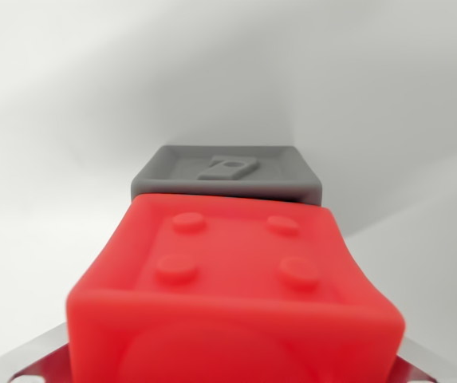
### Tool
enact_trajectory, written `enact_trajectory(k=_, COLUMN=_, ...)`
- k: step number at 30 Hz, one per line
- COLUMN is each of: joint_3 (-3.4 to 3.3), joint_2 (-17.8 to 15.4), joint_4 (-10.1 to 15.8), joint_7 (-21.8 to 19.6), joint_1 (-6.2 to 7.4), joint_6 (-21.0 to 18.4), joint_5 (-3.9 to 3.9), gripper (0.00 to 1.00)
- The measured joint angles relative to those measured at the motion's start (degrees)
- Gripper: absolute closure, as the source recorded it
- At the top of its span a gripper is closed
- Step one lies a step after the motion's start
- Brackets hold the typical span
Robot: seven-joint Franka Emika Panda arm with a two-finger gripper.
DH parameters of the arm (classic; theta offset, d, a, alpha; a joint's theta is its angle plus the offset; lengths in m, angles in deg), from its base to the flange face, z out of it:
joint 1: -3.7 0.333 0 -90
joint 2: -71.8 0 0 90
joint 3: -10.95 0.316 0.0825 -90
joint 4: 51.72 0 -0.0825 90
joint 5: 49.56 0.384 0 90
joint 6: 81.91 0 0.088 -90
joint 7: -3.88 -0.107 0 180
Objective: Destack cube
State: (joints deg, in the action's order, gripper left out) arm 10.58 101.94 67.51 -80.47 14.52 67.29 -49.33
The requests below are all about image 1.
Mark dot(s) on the gripper right finger with black rubber pad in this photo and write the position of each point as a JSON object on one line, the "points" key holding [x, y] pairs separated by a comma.
{"points": [[415, 365]]}

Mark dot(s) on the gripper left finger with black rubber pad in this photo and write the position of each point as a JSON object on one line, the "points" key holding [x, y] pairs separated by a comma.
{"points": [[40, 359]]}

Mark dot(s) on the red cube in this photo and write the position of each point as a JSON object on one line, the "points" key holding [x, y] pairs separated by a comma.
{"points": [[236, 295]]}

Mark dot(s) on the grey square base plate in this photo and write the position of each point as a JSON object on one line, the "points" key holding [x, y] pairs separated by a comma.
{"points": [[228, 171]]}

